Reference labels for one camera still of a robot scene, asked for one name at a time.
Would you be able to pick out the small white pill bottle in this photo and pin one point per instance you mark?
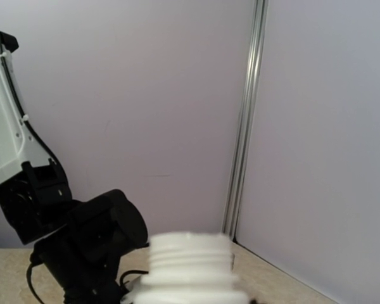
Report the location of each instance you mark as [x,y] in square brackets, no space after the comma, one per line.
[188,267]

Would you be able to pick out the left aluminium frame post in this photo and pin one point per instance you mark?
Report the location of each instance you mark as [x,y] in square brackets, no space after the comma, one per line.
[245,121]

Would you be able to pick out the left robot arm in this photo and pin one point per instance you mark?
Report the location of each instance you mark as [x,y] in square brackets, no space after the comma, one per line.
[80,243]

